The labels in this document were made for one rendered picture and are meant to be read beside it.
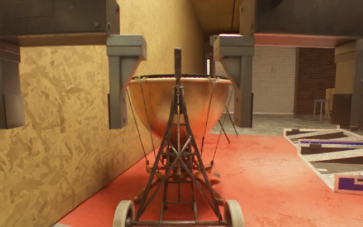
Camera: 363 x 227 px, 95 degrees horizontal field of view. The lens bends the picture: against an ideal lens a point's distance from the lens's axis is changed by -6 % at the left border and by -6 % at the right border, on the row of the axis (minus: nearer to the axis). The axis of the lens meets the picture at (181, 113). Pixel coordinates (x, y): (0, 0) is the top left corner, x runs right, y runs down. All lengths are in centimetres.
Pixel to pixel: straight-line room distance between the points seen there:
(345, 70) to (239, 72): 14
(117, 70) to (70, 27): 6
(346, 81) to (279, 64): 735
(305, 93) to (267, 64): 182
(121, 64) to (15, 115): 15
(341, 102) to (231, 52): 16
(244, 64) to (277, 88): 732
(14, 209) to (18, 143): 29
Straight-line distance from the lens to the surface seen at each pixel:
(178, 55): 78
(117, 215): 91
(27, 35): 25
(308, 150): 251
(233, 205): 92
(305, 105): 796
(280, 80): 757
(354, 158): 241
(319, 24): 25
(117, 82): 21
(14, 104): 29
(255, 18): 22
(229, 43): 21
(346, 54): 30
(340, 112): 29
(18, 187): 109
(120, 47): 21
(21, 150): 106
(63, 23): 23
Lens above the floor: 69
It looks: 6 degrees down
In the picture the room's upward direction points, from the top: straight up
